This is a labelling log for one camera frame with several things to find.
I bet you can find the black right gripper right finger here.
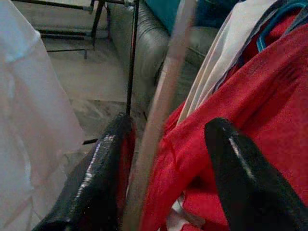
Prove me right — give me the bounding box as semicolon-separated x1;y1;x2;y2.
204;117;308;231

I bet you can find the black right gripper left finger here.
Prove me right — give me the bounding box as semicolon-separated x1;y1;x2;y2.
32;114;133;231

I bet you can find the red garment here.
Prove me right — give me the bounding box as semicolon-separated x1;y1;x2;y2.
117;9;308;231

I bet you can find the pinkish white clothes hanger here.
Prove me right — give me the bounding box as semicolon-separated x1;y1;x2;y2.
122;0;198;231

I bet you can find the blue clothes hanger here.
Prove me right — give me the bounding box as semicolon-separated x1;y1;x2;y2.
256;0;308;53

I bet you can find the white hanging garment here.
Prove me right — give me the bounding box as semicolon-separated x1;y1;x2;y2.
0;0;85;231

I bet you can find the black clothes rack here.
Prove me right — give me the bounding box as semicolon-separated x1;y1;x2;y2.
12;0;141;145

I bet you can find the white striped garment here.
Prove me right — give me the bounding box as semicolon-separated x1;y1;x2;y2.
176;0;289;127

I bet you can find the dark green leather sofa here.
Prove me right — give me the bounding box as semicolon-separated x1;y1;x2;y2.
107;0;221;109

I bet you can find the teal garment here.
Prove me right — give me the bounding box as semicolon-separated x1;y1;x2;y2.
144;0;181;36

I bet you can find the blue hanging garment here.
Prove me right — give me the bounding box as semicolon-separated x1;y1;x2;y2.
194;0;243;27

